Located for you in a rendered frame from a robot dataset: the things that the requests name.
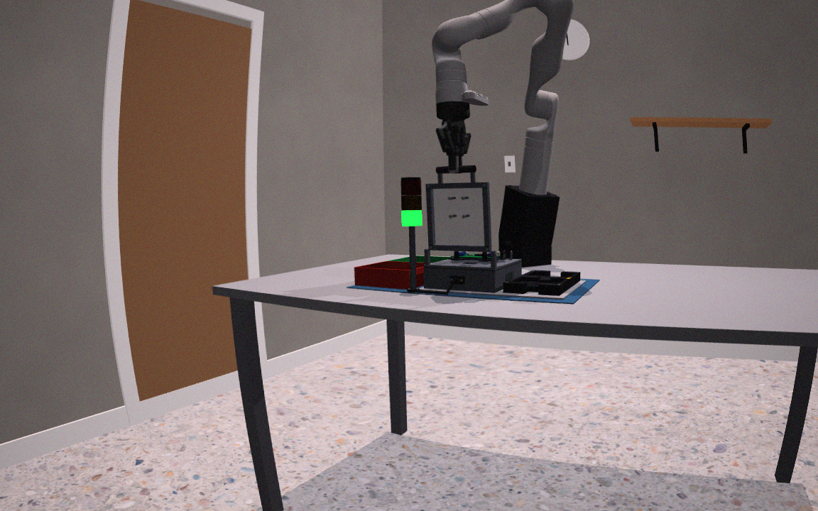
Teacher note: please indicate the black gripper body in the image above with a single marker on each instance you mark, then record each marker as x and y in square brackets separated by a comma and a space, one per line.
[454, 112]

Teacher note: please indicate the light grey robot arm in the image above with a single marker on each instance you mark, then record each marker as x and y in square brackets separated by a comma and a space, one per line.
[545, 63]

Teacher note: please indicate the red bin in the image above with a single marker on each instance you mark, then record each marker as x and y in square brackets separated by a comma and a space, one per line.
[388, 274]

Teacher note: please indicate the green open bin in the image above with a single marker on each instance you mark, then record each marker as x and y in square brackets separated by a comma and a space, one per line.
[421, 259]

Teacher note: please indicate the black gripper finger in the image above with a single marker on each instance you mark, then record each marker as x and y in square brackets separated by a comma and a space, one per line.
[452, 151]
[462, 147]

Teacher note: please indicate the green circuit board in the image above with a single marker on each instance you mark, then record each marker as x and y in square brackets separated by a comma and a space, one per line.
[471, 255]

